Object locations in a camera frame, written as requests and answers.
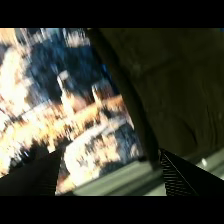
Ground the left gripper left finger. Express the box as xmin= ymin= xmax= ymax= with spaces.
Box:
xmin=0 ymin=146 xmax=63 ymax=197

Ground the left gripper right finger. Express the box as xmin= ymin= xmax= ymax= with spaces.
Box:
xmin=158 ymin=148 xmax=224 ymax=197

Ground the dark green garment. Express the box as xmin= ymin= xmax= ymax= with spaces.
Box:
xmin=84 ymin=27 xmax=224 ymax=168

